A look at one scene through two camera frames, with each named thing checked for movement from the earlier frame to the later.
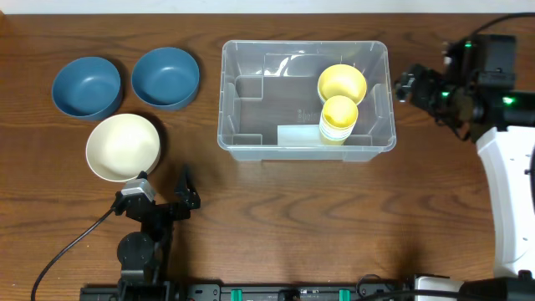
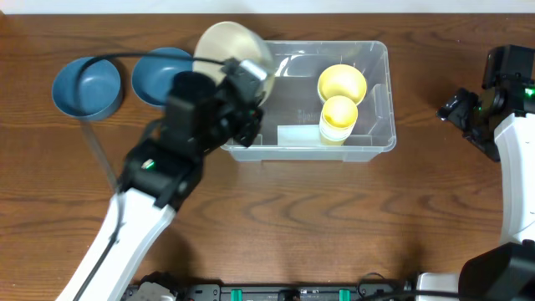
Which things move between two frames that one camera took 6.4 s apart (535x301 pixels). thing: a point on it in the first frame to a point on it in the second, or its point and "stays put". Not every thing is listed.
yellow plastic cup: (339, 114) stays put
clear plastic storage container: (269, 104) stays put
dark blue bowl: (87, 88) stays put
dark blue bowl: (165, 78) stays put
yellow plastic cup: (328, 142) stays put
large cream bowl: (120, 146) to (224, 40)
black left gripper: (160, 210) to (249, 123)
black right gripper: (412, 88) to (464, 115)
